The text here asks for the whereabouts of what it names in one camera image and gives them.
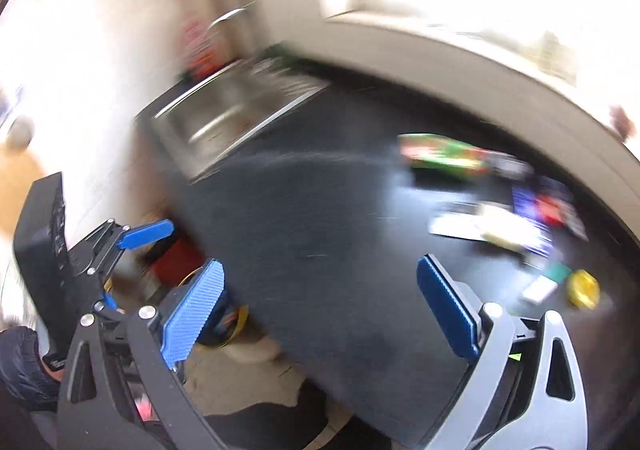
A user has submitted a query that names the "small green card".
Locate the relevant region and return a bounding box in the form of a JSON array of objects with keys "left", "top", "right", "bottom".
[{"left": 542, "top": 262, "right": 573, "bottom": 284}]

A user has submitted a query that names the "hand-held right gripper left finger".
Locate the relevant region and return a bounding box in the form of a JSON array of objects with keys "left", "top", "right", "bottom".
[{"left": 56, "top": 259, "right": 225, "bottom": 450}]

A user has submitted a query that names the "person's left forearm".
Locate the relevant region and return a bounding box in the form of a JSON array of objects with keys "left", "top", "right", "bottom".
[{"left": 0, "top": 327, "right": 62, "bottom": 412}]

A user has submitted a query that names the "chrome faucet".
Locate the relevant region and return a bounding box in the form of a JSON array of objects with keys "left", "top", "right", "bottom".
[{"left": 206, "top": 4, "right": 257, "bottom": 32}]

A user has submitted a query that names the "dark blue packet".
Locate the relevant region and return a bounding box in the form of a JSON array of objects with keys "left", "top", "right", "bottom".
[{"left": 510, "top": 177, "right": 589, "bottom": 242}]

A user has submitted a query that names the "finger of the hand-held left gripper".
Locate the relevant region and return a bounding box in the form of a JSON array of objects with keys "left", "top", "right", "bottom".
[
  {"left": 92, "top": 280, "right": 127, "bottom": 320},
  {"left": 74, "top": 219, "right": 175, "bottom": 281}
]

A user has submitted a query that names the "white flat paper wrapper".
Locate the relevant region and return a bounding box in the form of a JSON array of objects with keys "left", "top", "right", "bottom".
[{"left": 428, "top": 200, "right": 547, "bottom": 252}]

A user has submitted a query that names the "green and white small box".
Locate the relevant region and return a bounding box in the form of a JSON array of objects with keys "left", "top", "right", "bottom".
[{"left": 522, "top": 275, "right": 559, "bottom": 304}]

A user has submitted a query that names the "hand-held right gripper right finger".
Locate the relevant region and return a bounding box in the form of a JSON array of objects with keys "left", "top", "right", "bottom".
[{"left": 417, "top": 254, "right": 587, "bottom": 450}]

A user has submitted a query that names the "steel kitchen sink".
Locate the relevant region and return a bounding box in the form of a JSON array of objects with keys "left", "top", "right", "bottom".
[{"left": 151, "top": 64, "right": 332, "bottom": 182}]

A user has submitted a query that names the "yellow round lid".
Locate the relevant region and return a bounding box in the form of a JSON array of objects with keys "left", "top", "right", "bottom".
[{"left": 566, "top": 269, "right": 601, "bottom": 309}]

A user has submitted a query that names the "dark cloth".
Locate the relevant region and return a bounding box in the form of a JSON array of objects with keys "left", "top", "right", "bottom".
[{"left": 204, "top": 379, "right": 392, "bottom": 450}]

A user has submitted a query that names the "green snack packet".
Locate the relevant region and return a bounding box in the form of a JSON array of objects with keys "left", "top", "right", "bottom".
[{"left": 397, "top": 132, "right": 494, "bottom": 179}]

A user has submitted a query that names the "red dish soap bottle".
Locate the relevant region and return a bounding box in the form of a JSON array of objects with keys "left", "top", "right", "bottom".
[{"left": 181, "top": 16, "right": 222, "bottom": 77}]

